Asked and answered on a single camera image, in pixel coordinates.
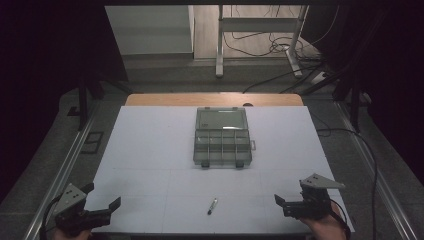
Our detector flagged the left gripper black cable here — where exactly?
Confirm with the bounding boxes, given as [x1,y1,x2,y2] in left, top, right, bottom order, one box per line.
[39,195,63,240]

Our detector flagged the person's left hand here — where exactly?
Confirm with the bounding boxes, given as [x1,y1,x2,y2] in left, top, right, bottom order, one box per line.
[52,228,93,240]

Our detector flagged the tangled black floor cables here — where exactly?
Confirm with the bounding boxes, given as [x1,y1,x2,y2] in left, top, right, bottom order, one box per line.
[222,5,323,63]

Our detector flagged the white metal desk frame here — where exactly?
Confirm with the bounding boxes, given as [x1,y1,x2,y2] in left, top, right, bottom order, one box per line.
[215,4,310,80]

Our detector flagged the white board mat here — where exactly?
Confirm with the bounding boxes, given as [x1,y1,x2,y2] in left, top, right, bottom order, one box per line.
[87,105,355,235]

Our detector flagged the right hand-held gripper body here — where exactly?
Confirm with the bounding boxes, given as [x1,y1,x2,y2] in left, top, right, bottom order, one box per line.
[282,172,347,222]

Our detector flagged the black marker pen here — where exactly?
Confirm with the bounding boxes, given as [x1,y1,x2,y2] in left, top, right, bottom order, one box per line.
[206,197,219,216]

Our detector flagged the wooden table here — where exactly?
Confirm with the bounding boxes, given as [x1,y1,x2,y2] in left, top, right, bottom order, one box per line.
[124,92,305,108]

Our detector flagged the clear plastic organizer box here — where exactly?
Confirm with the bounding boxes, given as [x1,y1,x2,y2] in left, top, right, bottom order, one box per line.
[192,106,257,169]

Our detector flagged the long black cable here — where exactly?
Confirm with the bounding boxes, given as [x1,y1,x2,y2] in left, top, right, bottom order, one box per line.
[315,127,379,240]

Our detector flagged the white cabinet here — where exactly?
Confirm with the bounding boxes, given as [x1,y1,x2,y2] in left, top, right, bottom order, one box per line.
[104,4,196,57]

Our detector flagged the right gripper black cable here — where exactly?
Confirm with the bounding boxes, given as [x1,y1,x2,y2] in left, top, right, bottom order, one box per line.
[329,199,352,240]

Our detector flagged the aluminium rail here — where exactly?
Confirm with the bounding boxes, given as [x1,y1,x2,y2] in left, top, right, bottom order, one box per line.
[21,99,100,240]
[334,99,420,240]

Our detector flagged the white power strip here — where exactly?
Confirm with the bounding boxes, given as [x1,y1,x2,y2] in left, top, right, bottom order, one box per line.
[309,70,330,85]

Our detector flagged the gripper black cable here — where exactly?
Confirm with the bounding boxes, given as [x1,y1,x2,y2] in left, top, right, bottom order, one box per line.
[329,199,352,240]
[39,195,63,240]

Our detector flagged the person's right hand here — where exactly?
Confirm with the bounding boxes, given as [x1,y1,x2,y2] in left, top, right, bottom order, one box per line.
[299,202,349,240]

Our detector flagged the black metal stand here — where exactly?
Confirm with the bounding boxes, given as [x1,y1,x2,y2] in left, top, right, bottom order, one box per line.
[67,77,105,132]
[332,74,373,134]

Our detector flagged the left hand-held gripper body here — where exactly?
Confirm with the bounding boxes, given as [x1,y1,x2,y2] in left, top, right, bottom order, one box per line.
[52,182,112,237]

